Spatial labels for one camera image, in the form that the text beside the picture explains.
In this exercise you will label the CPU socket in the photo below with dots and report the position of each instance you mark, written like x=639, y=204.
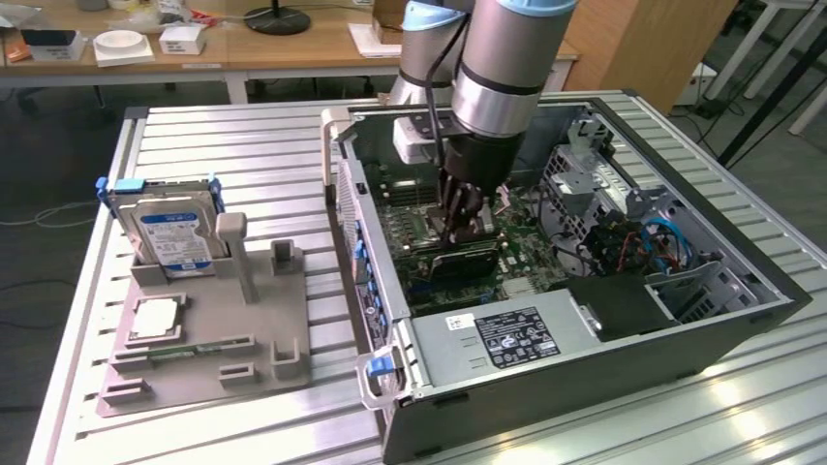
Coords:
x=429, y=223

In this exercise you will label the green RAM stick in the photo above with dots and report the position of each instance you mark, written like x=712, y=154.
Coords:
x=187, y=352

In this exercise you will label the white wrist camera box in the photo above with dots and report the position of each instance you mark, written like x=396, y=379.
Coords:
x=413, y=143

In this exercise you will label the silver power supply unit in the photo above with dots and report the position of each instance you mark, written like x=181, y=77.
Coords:
x=452, y=358

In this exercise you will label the orange object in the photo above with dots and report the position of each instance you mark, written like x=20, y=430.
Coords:
x=16, y=53

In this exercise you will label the black graphics card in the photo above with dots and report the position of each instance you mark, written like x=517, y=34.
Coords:
x=465, y=264

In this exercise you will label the black plastic shroud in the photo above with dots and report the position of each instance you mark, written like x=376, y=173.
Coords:
x=620, y=305

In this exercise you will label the white box red button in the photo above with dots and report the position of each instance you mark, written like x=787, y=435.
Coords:
x=704, y=77

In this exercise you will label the white round dish on base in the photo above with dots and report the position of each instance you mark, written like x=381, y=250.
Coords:
x=123, y=48

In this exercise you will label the metal socket cover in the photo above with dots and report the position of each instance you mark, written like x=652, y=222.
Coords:
x=501, y=201

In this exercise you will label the brown cardboard box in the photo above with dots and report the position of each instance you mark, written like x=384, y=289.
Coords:
x=387, y=12

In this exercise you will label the hard disk blue label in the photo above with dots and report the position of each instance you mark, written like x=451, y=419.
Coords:
x=175, y=232

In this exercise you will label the wooden cabinet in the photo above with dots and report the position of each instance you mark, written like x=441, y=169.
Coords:
x=659, y=48

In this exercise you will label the small white cardboard box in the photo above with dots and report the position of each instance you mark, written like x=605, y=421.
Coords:
x=181, y=41

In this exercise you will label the silver chipset heatsink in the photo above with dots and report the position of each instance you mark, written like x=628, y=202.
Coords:
x=519, y=287

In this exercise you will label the wooden desk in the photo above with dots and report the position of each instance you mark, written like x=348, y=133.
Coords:
x=291, y=48

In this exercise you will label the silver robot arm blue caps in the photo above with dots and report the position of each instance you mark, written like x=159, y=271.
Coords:
x=509, y=58

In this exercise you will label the blue disk caddy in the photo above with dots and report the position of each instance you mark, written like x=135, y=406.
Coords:
x=132, y=185

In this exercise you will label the low silver disk bay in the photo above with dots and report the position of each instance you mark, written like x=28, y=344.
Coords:
x=711, y=290

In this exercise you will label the black round lamp base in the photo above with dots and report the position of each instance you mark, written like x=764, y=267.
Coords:
x=277, y=21

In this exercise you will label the green motherboard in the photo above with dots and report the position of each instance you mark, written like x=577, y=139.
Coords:
x=523, y=252

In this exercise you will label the silver CPU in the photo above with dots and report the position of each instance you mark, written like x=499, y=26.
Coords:
x=157, y=319

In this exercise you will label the grey plastic parts rack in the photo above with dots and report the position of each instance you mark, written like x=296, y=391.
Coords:
x=213, y=349

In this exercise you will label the blue case latch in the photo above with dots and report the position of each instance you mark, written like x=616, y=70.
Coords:
x=377, y=365

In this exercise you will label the tall silver disk bay cage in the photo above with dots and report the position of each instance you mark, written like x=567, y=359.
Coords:
x=575, y=194

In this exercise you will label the white box dark lid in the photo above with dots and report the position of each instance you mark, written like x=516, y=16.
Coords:
x=52, y=46

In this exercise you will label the black slanted pole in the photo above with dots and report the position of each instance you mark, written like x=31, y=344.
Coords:
x=772, y=97

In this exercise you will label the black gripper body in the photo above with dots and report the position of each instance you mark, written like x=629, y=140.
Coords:
x=481, y=160

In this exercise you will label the white table frame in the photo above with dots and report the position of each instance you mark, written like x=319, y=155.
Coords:
x=721, y=80

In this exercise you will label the white paper stack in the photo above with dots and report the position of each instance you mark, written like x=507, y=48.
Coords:
x=371, y=43

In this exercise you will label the black open PC case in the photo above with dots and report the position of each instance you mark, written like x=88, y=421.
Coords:
x=581, y=378

